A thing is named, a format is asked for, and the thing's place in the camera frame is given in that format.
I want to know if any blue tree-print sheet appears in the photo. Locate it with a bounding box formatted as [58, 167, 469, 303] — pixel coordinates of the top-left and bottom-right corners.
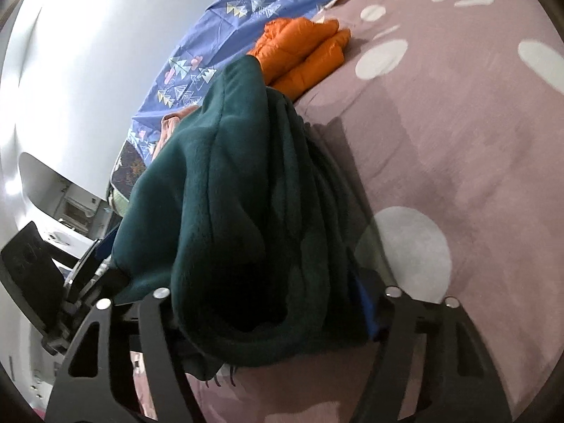
[127, 0, 331, 165]

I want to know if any orange puffer jacket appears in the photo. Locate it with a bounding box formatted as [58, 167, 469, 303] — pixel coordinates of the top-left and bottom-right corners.
[249, 17, 351, 101]

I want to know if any pink polka-dot bedspread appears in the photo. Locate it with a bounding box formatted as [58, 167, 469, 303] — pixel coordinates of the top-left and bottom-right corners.
[132, 0, 564, 423]

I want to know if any dark green fleece coat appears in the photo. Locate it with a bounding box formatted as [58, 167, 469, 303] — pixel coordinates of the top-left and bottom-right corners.
[111, 55, 368, 380]

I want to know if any pink quilted jacket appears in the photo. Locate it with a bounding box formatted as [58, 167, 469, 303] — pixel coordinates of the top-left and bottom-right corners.
[152, 105, 199, 159]

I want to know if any dark tree-print pillow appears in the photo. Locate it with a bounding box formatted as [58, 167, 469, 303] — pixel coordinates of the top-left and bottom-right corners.
[110, 140, 146, 200]

